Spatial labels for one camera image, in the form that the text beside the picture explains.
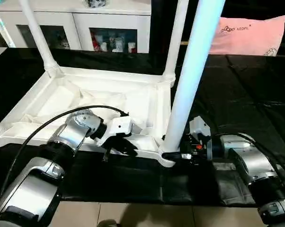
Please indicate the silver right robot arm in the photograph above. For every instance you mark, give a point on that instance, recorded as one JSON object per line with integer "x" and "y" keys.
{"x": 251, "y": 161}

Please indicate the white plastic table top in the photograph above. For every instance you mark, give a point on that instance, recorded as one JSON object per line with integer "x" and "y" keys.
{"x": 62, "y": 94}

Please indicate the white plastic table leg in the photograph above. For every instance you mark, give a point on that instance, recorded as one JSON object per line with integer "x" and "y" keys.
{"x": 192, "y": 71}
{"x": 175, "y": 38}
{"x": 38, "y": 38}

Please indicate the white pole with cyan tip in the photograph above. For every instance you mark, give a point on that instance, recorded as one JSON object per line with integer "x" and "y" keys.
{"x": 1, "y": 26}

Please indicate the white glass-door cabinet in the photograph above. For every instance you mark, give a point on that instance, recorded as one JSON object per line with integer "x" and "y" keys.
{"x": 62, "y": 19}

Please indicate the red bottle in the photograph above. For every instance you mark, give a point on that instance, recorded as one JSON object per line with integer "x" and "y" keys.
{"x": 95, "y": 43}

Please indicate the dark patterned ornament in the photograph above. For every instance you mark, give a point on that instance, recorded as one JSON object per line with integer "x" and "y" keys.
{"x": 96, "y": 2}

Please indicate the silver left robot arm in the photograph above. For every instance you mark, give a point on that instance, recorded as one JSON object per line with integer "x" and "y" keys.
{"x": 62, "y": 142}

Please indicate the pink pillow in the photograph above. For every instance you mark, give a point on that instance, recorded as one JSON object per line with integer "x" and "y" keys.
{"x": 249, "y": 37}

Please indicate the black work mat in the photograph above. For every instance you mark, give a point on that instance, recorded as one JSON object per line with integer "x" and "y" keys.
{"x": 246, "y": 94}

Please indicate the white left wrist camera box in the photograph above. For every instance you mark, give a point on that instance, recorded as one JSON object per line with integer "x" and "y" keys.
{"x": 120, "y": 126}

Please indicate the black cabinet with gold label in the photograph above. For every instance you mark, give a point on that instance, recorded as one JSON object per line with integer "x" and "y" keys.
{"x": 199, "y": 19}

